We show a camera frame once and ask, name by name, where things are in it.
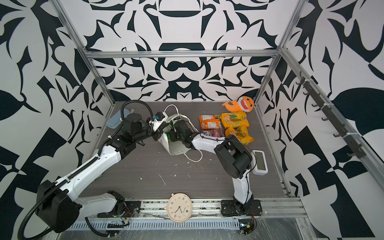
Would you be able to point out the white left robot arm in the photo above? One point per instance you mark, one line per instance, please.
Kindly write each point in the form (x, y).
(59, 204)

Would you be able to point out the orange snack packet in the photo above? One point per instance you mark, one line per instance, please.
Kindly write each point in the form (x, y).
(210, 122)

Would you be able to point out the orange shark plush toy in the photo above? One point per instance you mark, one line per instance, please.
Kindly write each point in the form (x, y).
(244, 104)

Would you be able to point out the yellow snack packet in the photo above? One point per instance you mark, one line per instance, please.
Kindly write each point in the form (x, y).
(241, 133)
(234, 120)

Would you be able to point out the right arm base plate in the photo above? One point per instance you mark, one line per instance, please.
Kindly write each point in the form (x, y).
(232, 208)

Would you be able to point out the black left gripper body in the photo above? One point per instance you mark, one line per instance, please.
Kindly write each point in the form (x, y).
(146, 132)

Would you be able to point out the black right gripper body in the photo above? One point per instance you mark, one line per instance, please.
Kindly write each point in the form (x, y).
(176, 136)

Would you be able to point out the round wooden clock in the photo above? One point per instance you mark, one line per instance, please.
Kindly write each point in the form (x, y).
(179, 208)

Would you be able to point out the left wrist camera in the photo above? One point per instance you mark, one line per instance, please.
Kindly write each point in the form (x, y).
(160, 117)

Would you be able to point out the white green paper bag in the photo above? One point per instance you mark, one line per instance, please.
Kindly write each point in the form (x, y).
(175, 148)

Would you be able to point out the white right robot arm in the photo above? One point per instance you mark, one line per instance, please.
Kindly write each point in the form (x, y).
(237, 159)

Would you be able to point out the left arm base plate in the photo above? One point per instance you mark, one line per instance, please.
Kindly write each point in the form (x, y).
(124, 210)

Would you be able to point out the purple berries candy packet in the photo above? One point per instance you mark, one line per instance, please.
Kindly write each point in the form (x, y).
(216, 133)

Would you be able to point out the wall hook rail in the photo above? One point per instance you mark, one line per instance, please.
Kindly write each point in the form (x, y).
(333, 116)

